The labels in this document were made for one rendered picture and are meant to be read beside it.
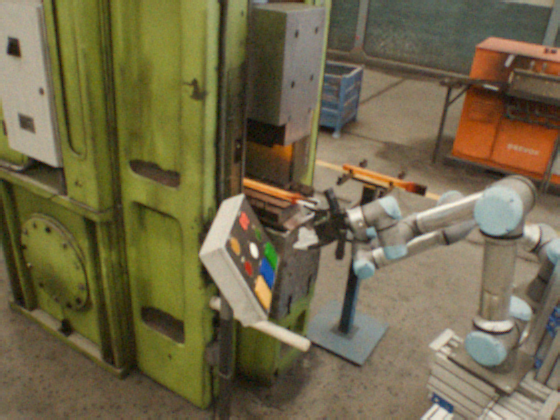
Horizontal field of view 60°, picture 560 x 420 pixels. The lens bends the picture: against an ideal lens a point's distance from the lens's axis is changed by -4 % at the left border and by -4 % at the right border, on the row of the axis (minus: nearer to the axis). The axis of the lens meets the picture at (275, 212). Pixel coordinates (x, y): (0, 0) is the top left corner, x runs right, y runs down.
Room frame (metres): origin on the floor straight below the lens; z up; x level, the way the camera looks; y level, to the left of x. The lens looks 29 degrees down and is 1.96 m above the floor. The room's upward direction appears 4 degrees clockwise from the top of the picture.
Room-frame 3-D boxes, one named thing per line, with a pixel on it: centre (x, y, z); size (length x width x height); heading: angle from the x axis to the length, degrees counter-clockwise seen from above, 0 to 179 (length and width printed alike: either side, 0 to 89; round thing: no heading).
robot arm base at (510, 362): (1.20, -0.76, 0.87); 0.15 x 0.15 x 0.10
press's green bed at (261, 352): (2.02, 0.10, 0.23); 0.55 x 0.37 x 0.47; 61
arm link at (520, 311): (1.20, -0.75, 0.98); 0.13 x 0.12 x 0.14; 139
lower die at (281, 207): (1.96, 0.12, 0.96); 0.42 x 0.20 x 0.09; 61
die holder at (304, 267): (2.02, 0.10, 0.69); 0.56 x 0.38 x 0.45; 61
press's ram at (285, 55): (2.00, 0.10, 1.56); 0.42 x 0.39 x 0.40; 61
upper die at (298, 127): (1.96, 0.12, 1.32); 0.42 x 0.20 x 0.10; 61
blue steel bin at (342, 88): (6.07, -0.26, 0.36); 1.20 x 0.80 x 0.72; 67
